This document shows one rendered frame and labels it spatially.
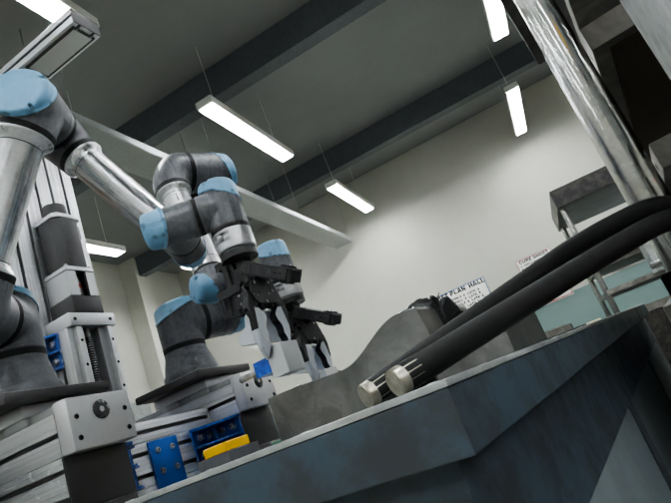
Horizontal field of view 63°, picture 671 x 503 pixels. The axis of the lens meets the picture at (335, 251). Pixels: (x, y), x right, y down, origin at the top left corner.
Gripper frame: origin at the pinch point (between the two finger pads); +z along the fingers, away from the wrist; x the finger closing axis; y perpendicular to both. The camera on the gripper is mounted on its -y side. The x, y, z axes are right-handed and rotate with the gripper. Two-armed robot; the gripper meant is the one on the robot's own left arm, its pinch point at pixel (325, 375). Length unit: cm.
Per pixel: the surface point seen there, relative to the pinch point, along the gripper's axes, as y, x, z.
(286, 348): -14.5, 30.5, -4.0
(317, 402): -8.9, 19.1, 5.8
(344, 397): -15.2, 19.1, 6.9
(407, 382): -48, 59, 10
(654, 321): -46, -441, 28
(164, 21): 160, -194, -340
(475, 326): -53, 50, 7
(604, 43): -81, 1, -33
